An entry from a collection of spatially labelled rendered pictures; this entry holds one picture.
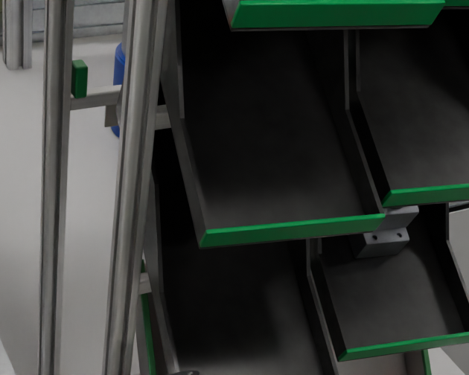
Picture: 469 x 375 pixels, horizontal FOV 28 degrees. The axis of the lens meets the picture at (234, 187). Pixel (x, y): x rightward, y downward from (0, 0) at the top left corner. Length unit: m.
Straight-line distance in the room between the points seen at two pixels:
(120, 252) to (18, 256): 0.65
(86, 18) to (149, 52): 1.32
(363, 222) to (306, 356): 0.17
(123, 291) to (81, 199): 0.74
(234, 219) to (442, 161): 0.19
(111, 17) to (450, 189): 1.37
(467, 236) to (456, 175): 1.07
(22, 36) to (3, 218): 0.49
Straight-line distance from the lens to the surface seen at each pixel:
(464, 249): 1.84
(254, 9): 0.53
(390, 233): 0.83
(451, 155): 0.75
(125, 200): 0.71
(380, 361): 0.96
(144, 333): 0.82
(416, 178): 0.73
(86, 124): 1.68
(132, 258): 0.75
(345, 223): 0.65
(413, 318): 0.84
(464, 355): 2.10
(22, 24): 1.82
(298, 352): 0.78
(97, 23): 1.99
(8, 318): 1.28
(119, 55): 1.59
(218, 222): 0.64
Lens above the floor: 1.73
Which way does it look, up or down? 34 degrees down
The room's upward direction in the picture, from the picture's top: 9 degrees clockwise
